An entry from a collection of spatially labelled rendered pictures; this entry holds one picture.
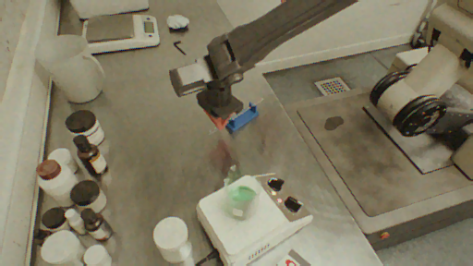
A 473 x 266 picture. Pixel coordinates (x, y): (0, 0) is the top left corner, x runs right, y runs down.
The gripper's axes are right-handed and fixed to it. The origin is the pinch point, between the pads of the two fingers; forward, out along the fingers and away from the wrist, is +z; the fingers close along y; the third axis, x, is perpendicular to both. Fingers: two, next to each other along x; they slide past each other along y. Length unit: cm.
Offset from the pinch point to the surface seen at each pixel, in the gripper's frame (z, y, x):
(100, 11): 1, -79, 5
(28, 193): -0.7, -11.7, -42.6
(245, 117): 2.2, 0.5, 8.2
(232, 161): 3.2, 8.6, -3.8
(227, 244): -5.6, 25.8, -20.2
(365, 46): 73, -43, 181
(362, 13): 45, -49, 169
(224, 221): -5.6, 22.4, -17.8
